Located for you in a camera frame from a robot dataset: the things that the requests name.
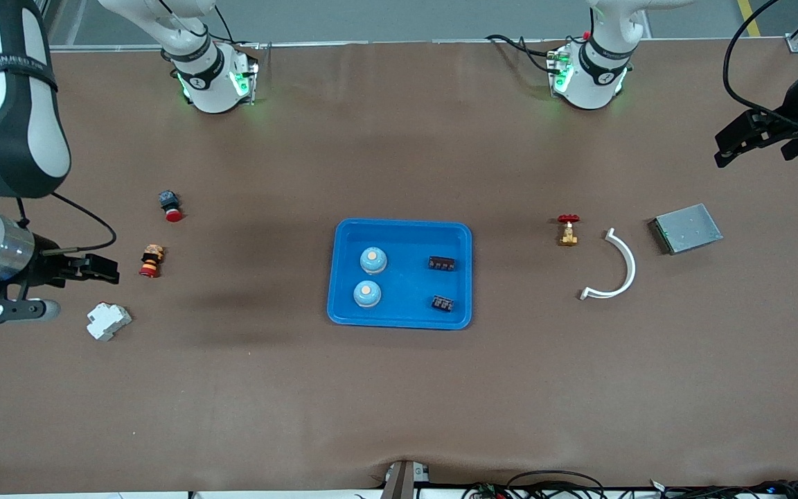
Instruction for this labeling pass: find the blue desk bell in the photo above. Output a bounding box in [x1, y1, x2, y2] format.
[353, 279, 382, 309]
[360, 246, 389, 275]

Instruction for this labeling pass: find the blue plastic tray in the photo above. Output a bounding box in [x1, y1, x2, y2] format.
[326, 218, 474, 331]

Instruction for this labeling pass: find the white circuit breaker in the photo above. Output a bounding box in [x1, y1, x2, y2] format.
[86, 302, 133, 342]

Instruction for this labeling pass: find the orange black red push button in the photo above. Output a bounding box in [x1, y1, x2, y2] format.
[139, 244, 166, 279]

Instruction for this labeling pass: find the grey red emergency stop button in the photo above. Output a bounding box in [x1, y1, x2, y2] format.
[158, 191, 185, 223]

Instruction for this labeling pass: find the grey metal box module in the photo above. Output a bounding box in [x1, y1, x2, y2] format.
[648, 203, 725, 256]

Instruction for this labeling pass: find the brown table mat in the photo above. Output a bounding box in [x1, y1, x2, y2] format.
[0, 38, 798, 494]

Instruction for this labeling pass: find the white curved plastic bracket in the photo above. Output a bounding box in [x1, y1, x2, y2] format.
[579, 228, 637, 301]

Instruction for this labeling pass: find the black arm base cable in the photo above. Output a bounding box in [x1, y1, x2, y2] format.
[486, 33, 566, 74]

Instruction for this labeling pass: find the black cable bundle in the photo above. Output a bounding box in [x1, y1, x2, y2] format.
[648, 478, 798, 499]

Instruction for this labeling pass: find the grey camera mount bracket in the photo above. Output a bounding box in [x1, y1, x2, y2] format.
[381, 460, 432, 499]

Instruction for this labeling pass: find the black cable loop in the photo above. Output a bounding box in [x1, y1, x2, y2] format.
[506, 470, 608, 499]

